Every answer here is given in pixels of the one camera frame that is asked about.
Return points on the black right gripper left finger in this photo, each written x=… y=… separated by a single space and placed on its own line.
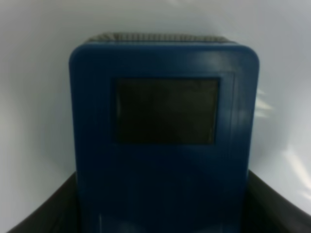
x=59 y=214

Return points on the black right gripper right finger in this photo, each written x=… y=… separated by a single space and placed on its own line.
x=266 y=211

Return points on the blue board eraser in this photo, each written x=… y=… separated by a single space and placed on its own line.
x=162 y=132

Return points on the white whiteboard with aluminium frame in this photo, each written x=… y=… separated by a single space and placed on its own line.
x=37 y=37

